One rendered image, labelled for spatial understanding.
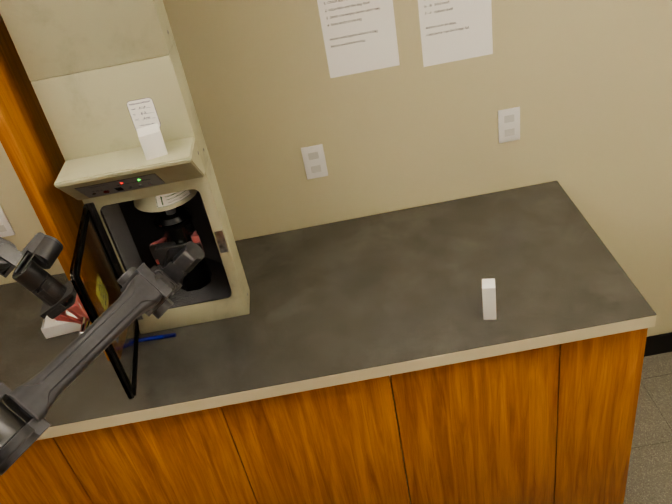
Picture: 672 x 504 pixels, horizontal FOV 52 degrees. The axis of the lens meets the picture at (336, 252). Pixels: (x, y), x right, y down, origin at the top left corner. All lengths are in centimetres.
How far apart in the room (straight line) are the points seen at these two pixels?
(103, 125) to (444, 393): 110
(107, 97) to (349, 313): 84
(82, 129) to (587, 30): 145
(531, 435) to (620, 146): 100
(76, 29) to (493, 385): 134
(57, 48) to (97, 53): 8
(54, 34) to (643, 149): 182
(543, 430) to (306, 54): 128
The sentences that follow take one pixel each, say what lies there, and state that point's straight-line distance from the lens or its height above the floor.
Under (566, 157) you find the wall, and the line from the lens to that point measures 242.
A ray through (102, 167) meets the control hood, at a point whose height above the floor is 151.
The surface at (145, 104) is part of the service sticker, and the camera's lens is 169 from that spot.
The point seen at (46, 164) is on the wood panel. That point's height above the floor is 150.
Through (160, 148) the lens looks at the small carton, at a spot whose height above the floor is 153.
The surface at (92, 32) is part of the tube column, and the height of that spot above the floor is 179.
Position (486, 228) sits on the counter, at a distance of 218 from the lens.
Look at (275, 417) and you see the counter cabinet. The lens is 190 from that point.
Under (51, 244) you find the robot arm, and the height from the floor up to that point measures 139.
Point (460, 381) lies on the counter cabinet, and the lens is 189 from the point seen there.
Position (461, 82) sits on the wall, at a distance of 219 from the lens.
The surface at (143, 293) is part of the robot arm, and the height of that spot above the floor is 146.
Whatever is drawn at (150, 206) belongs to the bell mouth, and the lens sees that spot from 184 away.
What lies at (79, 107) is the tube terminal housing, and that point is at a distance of 172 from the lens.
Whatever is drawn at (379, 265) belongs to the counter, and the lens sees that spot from 207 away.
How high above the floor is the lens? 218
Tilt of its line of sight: 35 degrees down
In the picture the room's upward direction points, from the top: 11 degrees counter-clockwise
